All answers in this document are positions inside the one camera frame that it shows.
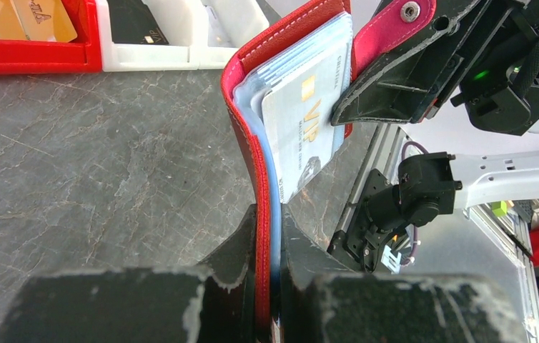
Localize red leather card holder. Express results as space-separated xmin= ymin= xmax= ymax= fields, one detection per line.
xmin=221 ymin=1 xmax=437 ymax=332

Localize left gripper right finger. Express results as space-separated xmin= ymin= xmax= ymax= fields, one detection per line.
xmin=280 ymin=206 xmax=527 ymax=342

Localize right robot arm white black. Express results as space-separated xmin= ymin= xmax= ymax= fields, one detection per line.
xmin=327 ymin=1 xmax=539 ymax=273

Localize silver VIP credit card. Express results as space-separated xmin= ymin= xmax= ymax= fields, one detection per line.
xmin=262 ymin=44 xmax=348 ymax=203

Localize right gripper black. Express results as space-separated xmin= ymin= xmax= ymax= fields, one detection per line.
xmin=332 ymin=1 xmax=539 ymax=136

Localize red plastic bin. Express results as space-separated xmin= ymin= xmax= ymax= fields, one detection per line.
xmin=0 ymin=1 xmax=102 ymax=75

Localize white divided plastic bin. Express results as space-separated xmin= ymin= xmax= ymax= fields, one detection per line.
xmin=96 ymin=1 xmax=269 ymax=71

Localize black cards in white bin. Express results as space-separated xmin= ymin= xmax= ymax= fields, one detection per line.
xmin=107 ymin=0 xmax=170 ymax=45

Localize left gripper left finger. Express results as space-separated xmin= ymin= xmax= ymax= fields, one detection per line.
xmin=0 ymin=206 xmax=257 ymax=342

